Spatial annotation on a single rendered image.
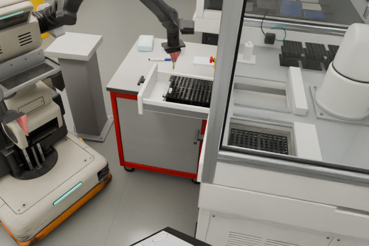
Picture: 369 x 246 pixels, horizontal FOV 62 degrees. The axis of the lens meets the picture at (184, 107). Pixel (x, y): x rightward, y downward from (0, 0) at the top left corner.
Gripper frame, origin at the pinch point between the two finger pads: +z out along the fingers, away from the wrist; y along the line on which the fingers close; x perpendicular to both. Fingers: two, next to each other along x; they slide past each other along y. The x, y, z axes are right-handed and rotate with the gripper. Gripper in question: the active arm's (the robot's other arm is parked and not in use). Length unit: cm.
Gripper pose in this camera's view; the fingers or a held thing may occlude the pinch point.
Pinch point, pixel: (173, 60)
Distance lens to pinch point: 151.4
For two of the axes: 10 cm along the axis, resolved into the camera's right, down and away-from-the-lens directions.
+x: -3.6, -6.0, 7.1
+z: 0.1, 7.6, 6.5
